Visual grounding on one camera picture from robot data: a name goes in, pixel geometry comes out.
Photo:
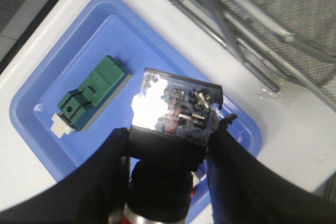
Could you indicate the blue plastic tray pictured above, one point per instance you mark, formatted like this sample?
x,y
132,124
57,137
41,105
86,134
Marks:
x,y
104,27

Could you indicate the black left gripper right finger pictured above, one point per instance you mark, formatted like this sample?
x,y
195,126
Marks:
x,y
243,190

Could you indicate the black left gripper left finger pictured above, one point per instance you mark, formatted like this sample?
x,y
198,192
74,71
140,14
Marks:
x,y
94,193

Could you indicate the green terminal block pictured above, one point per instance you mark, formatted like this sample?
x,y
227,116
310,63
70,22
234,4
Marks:
x,y
79,107

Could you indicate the red emergency stop button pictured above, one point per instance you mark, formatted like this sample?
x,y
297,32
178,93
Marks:
x,y
173,118

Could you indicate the bottom mesh tray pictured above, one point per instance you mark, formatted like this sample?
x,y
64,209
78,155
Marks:
x,y
313,21

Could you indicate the grey metal rack frame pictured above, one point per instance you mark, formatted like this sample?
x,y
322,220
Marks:
x,y
235,34

